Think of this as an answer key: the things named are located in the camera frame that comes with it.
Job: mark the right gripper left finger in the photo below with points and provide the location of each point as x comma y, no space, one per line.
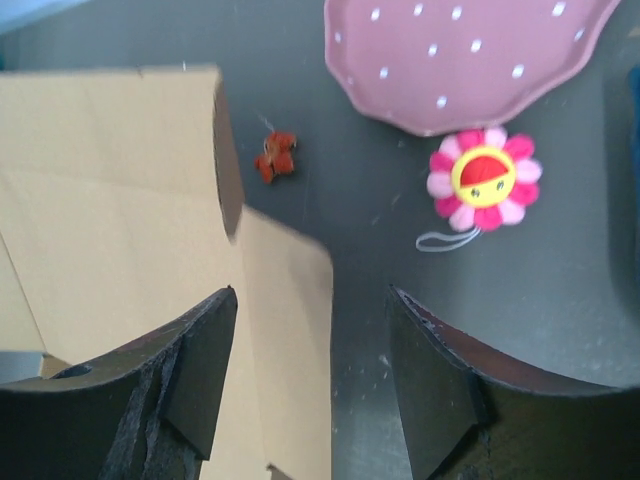
146,410

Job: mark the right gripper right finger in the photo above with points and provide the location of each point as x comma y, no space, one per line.
469,411

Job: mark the brown cardboard box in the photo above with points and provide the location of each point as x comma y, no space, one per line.
122,207

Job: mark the pink flower toy right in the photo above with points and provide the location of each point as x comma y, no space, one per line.
480,180

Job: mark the orange glitter maple leaf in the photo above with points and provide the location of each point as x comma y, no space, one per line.
276,158

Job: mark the pink polka dot plate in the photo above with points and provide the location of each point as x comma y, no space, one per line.
434,67

